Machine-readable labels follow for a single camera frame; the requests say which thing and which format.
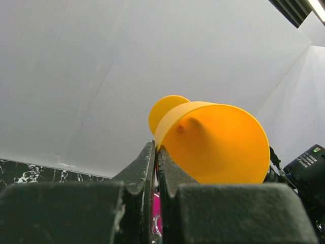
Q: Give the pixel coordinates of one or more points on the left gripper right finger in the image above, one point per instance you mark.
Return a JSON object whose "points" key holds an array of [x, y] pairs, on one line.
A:
{"points": [[192, 212]]}

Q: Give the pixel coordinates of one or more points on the orange wine glass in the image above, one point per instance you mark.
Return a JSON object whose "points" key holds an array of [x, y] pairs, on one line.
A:
{"points": [[213, 143]]}

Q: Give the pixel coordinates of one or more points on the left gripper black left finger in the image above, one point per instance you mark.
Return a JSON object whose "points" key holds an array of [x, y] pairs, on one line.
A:
{"points": [[118, 210]]}

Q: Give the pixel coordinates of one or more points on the magenta wine glass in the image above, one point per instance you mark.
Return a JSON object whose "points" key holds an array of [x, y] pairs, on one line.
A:
{"points": [[157, 221]]}

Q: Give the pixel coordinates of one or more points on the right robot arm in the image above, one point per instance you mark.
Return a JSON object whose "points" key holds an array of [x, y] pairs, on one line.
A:
{"points": [[305, 175]]}

